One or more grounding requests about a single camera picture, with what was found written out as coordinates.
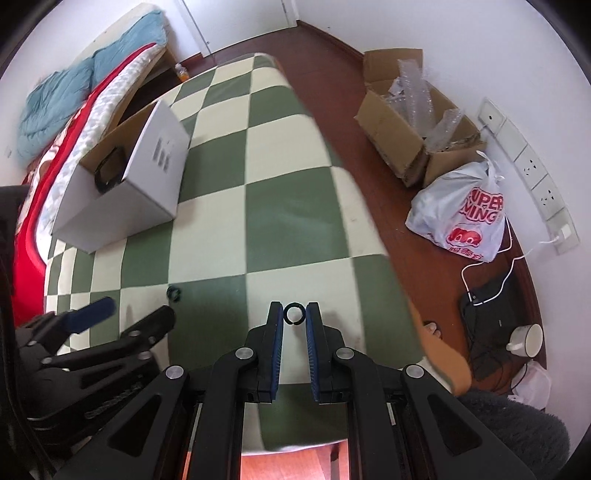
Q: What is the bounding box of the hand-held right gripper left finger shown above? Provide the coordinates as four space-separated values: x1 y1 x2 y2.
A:
16 296 117 356

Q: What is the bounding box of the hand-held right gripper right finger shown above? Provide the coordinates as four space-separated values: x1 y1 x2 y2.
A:
44 305 177 370

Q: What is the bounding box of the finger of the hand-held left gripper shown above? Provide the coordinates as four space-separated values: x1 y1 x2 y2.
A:
305 301 536 480
51 301 284 480

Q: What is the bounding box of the white cardboard box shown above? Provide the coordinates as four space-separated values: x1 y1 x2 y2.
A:
51 99 191 254

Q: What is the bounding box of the black wristband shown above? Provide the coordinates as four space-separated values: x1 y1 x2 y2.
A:
93 147 126 195

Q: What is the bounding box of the bed with red blanket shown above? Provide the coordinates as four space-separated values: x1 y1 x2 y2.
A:
11 42 160 324

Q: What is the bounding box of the person's bare leg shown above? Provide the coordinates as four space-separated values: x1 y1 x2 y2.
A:
409 300 474 398

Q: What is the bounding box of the green checkered tablecloth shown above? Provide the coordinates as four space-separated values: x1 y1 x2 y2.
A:
44 53 428 455

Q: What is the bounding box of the black flat device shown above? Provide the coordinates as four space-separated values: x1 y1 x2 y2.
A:
458 277 543 342

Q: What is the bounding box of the white plastic bag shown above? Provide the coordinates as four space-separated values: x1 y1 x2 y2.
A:
405 150 509 264

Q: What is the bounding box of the blue quilt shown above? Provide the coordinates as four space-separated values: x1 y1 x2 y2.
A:
17 11 168 164

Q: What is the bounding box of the white mug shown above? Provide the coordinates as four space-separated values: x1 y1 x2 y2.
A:
505 323 544 357

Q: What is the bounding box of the white plastic wrapper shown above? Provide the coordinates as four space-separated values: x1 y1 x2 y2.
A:
510 360 552 411

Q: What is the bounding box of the brown cardboard box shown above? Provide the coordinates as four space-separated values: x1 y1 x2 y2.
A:
355 48 485 188

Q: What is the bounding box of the white quilted mattress pad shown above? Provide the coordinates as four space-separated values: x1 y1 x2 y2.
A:
34 46 162 259

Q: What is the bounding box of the clear bubble wrap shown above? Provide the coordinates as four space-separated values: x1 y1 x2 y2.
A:
388 59 481 153

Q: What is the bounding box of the beige mattress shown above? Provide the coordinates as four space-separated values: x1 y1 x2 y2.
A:
74 4 158 65

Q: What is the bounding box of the white door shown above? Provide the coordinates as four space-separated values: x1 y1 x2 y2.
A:
180 0 298 58

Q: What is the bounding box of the white charging cable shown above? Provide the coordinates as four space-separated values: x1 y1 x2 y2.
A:
462 217 561 305

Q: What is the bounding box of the black cable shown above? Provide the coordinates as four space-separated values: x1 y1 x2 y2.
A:
471 342 527 395

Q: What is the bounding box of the wooden bed frame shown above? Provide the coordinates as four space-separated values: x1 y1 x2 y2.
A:
120 46 178 116

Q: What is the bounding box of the white wall socket plate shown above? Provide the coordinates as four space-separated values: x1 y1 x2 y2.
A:
533 175 567 219
547 208 580 257
515 148 546 188
496 121 528 161
478 99 507 133

